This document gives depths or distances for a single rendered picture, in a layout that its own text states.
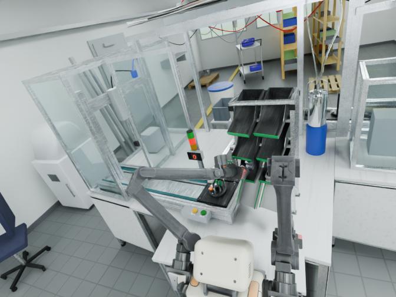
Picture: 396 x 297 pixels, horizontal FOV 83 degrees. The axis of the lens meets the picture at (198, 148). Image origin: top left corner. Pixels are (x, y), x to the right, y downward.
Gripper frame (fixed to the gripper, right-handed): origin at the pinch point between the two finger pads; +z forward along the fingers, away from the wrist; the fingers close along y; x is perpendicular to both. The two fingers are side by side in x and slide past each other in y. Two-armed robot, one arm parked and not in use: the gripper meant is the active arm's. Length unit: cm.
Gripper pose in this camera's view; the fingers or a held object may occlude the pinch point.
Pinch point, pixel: (242, 170)
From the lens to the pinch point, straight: 137.7
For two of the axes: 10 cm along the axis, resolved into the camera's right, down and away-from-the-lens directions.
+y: -6.7, -3.3, 6.7
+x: -2.3, 9.4, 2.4
